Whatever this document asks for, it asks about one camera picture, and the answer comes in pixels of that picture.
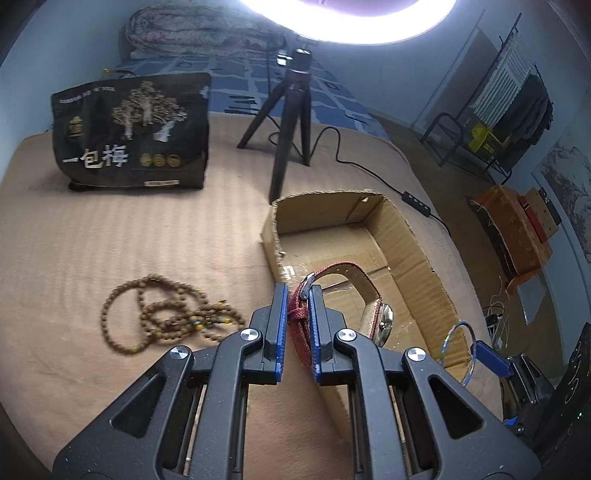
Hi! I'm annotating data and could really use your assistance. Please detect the dark metal bangle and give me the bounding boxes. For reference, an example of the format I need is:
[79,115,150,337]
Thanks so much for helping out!
[439,321,477,387]

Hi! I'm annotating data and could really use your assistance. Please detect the red strap wristwatch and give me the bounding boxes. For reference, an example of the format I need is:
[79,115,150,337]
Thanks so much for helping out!
[287,261,394,367]

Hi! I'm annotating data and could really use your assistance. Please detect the brown wooden bead necklace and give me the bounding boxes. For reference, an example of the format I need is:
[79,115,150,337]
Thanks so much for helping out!
[99,273,247,356]

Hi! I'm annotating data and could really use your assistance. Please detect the orange covered chair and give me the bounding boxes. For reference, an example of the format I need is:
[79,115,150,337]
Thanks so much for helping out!
[468,185,562,296]

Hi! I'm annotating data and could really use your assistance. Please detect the yellow box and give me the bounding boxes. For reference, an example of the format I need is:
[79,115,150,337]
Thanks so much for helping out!
[468,122,503,159]

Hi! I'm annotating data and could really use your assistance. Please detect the cardboard box tray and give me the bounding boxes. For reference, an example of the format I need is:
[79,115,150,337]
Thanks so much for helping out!
[260,189,505,444]

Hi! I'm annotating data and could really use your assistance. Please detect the black clothes rack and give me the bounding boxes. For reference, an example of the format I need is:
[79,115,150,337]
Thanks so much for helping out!
[420,15,554,184]

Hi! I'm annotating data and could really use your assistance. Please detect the dark hanging clothes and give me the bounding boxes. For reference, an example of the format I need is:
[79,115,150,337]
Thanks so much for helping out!
[493,74,553,171]

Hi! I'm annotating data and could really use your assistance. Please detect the striped white towel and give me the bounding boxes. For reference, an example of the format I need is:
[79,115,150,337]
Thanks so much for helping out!
[470,30,535,128]

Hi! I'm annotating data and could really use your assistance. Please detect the black snack bag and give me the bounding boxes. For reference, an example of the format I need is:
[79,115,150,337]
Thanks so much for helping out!
[51,72,211,191]

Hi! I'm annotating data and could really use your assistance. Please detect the black tripod stand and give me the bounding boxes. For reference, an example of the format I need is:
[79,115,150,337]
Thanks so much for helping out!
[238,48,312,204]

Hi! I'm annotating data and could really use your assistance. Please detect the folded floral quilt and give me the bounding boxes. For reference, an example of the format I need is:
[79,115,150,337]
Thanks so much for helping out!
[124,1,287,59]

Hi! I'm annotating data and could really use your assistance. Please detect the white charger cables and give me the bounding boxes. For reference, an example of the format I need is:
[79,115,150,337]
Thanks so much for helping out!
[482,276,514,351]

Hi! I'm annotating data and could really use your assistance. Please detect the wall painting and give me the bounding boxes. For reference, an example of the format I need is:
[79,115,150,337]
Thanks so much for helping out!
[539,121,590,263]

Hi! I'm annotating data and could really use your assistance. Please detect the bright ring light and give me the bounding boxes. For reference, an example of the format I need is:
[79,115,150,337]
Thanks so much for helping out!
[243,0,456,45]

